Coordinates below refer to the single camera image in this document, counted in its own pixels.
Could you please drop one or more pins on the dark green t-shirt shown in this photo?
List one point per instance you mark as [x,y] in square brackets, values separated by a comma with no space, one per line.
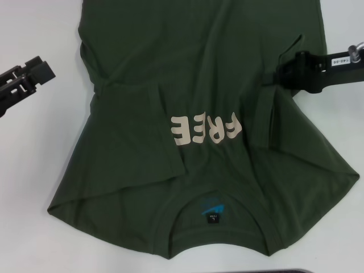
[185,71]

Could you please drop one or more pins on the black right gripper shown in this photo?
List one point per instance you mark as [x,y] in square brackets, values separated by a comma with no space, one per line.
[335,75]

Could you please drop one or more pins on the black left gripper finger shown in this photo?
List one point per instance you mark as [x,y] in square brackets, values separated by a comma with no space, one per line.
[42,75]
[31,64]

